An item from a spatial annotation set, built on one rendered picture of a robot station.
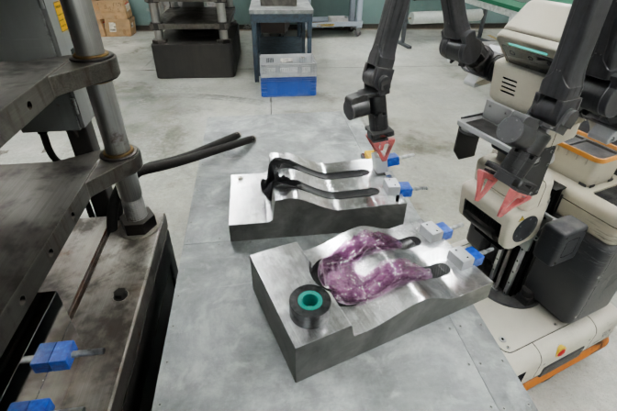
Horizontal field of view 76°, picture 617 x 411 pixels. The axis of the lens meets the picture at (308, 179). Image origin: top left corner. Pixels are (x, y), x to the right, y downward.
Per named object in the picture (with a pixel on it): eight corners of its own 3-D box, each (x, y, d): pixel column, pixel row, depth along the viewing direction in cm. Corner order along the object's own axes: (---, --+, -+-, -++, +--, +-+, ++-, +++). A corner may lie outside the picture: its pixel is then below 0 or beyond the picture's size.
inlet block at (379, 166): (411, 160, 128) (410, 144, 126) (417, 165, 123) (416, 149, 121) (372, 168, 127) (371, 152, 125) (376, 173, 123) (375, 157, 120)
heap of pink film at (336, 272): (394, 236, 103) (398, 212, 99) (440, 282, 90) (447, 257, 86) (305, 265, 94) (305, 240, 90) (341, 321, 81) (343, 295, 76)
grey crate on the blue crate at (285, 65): (313, 66, 451) (313, 53, 443) (317, 77, 416) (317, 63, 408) (260, 67, 446) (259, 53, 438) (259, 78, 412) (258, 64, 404)
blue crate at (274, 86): (312, 83, 462) (313, 65, 451) (316, 96, 428) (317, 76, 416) (261, 84, 458) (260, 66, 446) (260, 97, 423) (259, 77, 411)
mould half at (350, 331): (418, 233, 113) (424, 202, 108) (487, 297, 94) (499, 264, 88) (252, 288, 95) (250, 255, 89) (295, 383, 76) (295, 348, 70)
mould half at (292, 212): (377, 180, 137) (382, 146, 130) (402, 227, 116) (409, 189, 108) (232, 190, 131) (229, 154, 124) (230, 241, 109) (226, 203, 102)
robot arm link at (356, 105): (391, 74, 108) (374, 67, 115) (355, 84, 104) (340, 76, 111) (390, 115, 115) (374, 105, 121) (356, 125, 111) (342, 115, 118)
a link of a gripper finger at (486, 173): (483, 210, 89) (507, 174, 86) (461, 194, 95) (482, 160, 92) (499, 214, 93) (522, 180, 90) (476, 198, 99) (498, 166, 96)
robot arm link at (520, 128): (582, 113, 81) (545, 99, 88) (556, 96, 75) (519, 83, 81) (547, 163, 85) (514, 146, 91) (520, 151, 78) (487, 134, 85)
